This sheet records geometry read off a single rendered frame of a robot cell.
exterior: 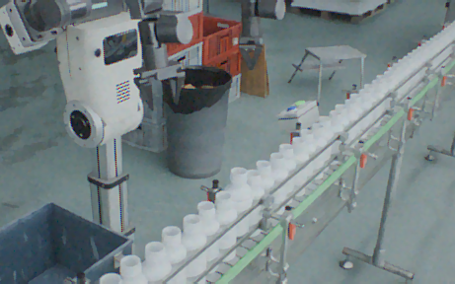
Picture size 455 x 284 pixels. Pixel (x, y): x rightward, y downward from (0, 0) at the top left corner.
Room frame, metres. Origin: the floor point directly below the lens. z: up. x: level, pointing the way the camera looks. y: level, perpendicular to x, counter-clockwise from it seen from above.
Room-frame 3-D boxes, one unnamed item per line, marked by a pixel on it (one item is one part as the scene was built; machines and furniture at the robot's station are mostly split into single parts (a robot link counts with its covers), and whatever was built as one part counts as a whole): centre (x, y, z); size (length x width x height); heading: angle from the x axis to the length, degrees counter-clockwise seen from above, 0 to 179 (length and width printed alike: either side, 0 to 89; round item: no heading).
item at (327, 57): (4.90, -0.86, 0.21); 0.61 x 0.47 x 0.41; 21
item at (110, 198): (1.66, 0.40, 0.67); 0.11 x 0.11 x 0.40; 57
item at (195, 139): (3.35, 0.21, 0.32); 0.45 x 0.45 x 0.64
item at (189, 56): (3.87, 0.53, 0.55); 0.61 x 0.41 x 0.22; 154
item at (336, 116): (1.57, -0.32, 1.08); 0.06 x 0.06 x 0.17
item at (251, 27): (1.65, -0.05, 1.39); 0.10 x 0.07 x 0.07; 177
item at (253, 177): (1.18, -0.06, 1.08); 0.06 x 0.06 x 0.17
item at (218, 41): (4.52, 0.23, 0.55); 0.61 x 0.41 x 0.22; 150
